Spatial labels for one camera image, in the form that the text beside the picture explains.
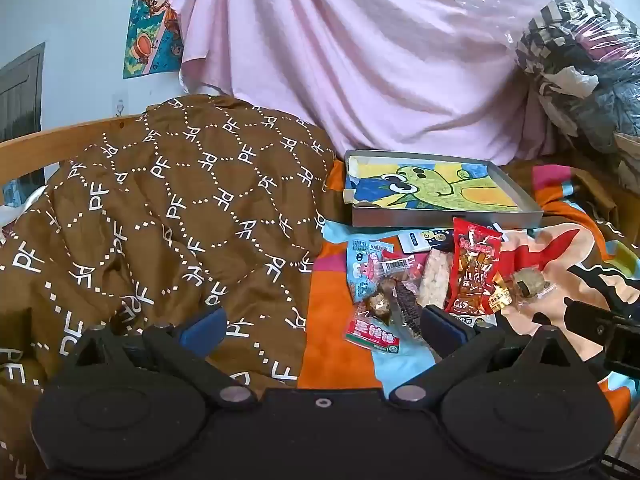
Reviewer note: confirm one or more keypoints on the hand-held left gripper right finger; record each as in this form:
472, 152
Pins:
442, 331

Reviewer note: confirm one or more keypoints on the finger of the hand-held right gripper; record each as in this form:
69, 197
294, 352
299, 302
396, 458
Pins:
585, 314

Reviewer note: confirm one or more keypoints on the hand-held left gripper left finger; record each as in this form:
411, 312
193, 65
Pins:
202, 329

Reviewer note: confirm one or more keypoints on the dark wafer packet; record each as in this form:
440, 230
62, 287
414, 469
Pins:
409, 307

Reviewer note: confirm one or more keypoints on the white rice cracker packet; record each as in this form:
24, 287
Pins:
434, 277

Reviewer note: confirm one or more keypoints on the greenish snack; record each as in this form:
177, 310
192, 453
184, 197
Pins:
531, 284

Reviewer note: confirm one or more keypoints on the gold candy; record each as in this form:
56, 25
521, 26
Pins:
500, 299

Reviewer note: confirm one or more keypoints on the large red snack packet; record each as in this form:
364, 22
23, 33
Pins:
472, 270

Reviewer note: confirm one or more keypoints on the red and green candy packet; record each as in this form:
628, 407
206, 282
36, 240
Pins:
371, 332

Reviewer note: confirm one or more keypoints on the clear packet of brown snacks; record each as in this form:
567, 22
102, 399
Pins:
387, 285

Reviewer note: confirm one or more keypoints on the white packet with blue label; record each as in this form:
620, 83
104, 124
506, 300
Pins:
417, 240

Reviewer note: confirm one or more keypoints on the grey cardboard tray box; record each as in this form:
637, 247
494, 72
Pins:
440, 195

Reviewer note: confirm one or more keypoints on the brown patterned quilt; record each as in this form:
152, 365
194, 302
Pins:
165, 210

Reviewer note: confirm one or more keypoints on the plastic bag of clothes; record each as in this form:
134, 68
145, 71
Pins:
585, 65

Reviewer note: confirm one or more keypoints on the pink bed sheet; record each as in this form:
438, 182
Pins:
350, 50

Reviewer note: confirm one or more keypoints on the grey door frame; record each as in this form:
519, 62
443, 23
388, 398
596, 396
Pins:
20, 95

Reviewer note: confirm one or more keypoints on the cartoon wall poster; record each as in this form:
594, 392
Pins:
152, 20

